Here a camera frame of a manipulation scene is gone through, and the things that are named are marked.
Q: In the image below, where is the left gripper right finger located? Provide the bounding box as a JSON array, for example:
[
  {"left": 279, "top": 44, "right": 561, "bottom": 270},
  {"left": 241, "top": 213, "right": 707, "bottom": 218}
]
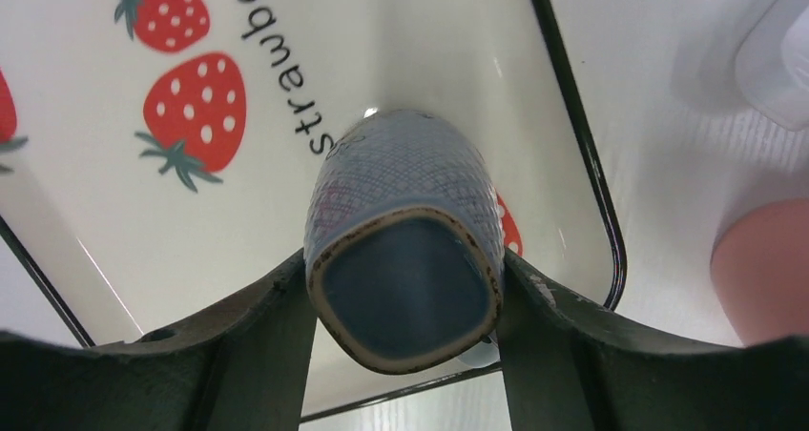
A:
[{"left": 497, "top": 253, "right": 808, "bottom": 430}]

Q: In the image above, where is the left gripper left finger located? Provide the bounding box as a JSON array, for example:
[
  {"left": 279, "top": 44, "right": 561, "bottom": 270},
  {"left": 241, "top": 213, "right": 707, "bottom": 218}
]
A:
[{"left": 1, "top": 253, "right": 316, "bottom": 430}]

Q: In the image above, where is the grey-blue mug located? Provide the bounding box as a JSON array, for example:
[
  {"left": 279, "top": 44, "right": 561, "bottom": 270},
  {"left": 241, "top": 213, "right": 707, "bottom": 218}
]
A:
[{"left": 303, "top": 110, "right": 506, "bottom": 375}]

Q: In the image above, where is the salmon pink mug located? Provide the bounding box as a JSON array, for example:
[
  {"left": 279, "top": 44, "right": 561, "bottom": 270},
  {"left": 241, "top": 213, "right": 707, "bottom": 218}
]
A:
[{"left": 710, "top": 198, "right": 808, "bottom": 345}]

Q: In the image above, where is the strawberry pattern tray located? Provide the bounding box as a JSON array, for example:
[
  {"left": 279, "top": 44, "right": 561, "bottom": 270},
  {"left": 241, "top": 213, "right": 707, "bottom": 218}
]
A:
[{"left": 0, "top": 0, "right": 629, "bottom": 424}]

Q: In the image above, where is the metal clothes rack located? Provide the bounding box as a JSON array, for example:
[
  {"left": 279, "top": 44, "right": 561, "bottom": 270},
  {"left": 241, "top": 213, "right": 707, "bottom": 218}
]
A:
[{"left": 735, "top": 0, "right": 808, "bottom": 131}]

